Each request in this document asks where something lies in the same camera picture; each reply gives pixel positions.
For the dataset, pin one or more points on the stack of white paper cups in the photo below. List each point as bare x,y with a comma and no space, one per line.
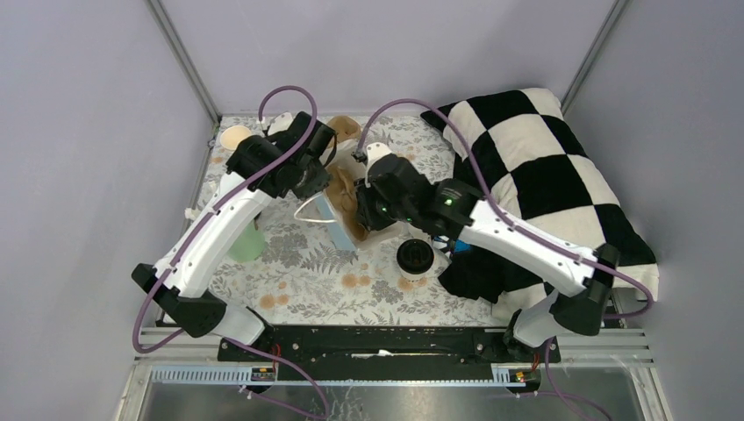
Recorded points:
231,137

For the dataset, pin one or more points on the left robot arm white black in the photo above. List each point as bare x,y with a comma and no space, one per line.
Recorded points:
260,170

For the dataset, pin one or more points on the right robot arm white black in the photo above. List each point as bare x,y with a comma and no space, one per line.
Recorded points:
393,190

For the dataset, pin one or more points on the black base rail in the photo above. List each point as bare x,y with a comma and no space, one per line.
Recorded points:
337,353

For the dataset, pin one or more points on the black white checkered blanket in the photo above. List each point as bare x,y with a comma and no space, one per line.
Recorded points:
538,171

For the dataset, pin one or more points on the brown cardboard cup carrier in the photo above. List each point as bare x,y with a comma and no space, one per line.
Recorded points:
342,195
345,127

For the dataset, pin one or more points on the white paper cup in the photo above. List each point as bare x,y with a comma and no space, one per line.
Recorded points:
416,233
413,277

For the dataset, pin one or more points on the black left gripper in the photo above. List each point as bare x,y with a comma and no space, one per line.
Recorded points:
319,183

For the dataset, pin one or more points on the green cup holder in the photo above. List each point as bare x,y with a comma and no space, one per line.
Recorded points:
249,245

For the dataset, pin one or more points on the black cup lid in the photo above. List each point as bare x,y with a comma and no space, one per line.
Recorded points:
415,255

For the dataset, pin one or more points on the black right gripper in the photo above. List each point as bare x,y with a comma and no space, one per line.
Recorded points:
368,217

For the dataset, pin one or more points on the floral table mat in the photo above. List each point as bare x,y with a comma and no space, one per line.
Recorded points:
301,277

